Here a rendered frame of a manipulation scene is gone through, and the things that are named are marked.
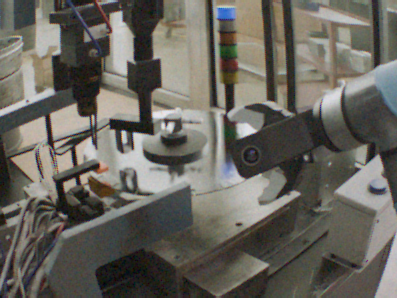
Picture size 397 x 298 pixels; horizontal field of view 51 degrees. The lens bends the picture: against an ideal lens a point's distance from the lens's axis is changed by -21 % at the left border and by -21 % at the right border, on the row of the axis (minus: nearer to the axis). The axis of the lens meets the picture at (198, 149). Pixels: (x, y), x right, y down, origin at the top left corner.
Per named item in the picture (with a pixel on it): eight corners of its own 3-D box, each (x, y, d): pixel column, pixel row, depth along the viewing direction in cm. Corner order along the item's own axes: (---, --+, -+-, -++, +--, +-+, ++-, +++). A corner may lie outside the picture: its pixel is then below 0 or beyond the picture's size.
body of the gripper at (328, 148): (317, 160, 67) (368, 141, 57) (275, 180, 63) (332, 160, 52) (299, 109, 68) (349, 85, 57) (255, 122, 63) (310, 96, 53)
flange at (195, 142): (136, 138, 90) (135, 125, 89) (197, 128, 93) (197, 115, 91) (148, 165, 80) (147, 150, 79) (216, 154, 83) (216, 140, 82)
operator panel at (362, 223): (381, 198, 103) (390, 143, 96) (412, 212, 95) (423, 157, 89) (321, 256, 86) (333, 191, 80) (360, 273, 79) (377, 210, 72)
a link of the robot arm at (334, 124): (353, 152, 49) (329, 81, 49) (329, 161, 53) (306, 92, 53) (384, 135, 52) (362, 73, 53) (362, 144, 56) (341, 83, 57)
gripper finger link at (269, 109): (254, 126, 68) (296, 145, 62) (244, 129, 68) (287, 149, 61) (252, 93, 67) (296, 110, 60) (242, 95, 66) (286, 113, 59)
